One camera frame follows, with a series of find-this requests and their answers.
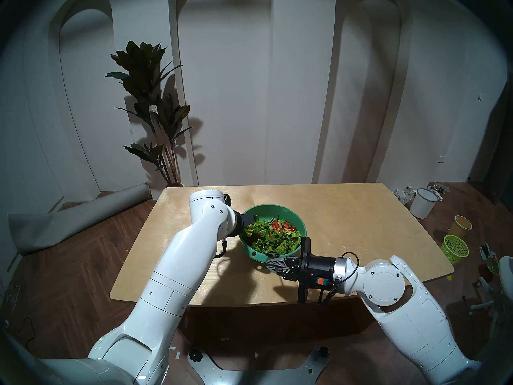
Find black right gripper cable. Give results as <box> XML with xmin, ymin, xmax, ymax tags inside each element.
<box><xmin>340</xmin><ymin>251</ymin><xmax>360</xmax><ymax>285</ymax></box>

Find tan paper bin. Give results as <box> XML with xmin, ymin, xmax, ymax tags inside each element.
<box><xmin>449</xmin><ymin>215</ymin><xmax>473</xmax><ymax>238</ymax></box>

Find white bucket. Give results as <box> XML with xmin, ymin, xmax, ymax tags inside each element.
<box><xmin>410</xmin><ymin>188</ymin><xmax>441</xmax><ymax>219</ymax></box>

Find rolled grey floor mat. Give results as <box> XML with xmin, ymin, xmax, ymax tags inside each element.
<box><xmin>8</xmin><ymin>182</ymin><xmax>152</xmax><ymax>255</ymax></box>

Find green salad bowl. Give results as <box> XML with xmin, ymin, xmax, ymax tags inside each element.
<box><xmin>239</xmin><ymin>204</ymin><xmax>307</xmax><ymax>264</ymax></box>

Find crumpled plastic trash pile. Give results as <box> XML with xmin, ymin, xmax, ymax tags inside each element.
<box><xmin>392</xmin><ymin>186</ymin><xmax>417</xmax><ymax>206</ymax></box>

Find green white floor tools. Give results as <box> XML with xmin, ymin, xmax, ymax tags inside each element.
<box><xmin>479</xmin><ymin>243</ymin><xmax>500</xmax><ymax>275</ymax></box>

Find tall dark potted plant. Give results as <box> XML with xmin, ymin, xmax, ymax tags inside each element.
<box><xmin>105</xmin><ymin>41</ymin><xmax>193</xmax><ymax>187</ymax></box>

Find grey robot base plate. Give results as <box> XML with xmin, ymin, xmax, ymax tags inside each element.
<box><xmin>188</xmin><ymin>346</ymin><xmax>332</xmax><ymax>385</ymax></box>

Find white chair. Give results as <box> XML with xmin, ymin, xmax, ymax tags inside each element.
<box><xmin>470</xmin><ymin>256</ymin><xmax>513</xmax><ymax>332</ymax></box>

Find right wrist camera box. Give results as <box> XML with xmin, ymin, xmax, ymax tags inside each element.
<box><xmin>315</xmin><ymin>276</ymin><xmax>342</xmax><ymax>307</ymax></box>

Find green mesh basket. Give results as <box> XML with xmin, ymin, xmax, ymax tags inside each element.
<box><xmin>440</xmin><ymin>234</ymin><xmax>469</xmax><ymax>265</ymax></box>

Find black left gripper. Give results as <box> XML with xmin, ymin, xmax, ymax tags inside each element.
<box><xmin>230</xmin><ymin>211</ymin><xmax>259</xmax><ymax>239</ymax></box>

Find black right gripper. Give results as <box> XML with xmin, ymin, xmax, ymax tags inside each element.
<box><xmin>265</xmin><ymin>237</ymin><xmax>337</xmax><ymax>304</ymax></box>

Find chopped lettuce tomato salad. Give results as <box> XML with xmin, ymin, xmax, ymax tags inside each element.
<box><xmin>244</xmin><ymin>218</ymin><xmax>302</xmax><ymax>255</ymax></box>

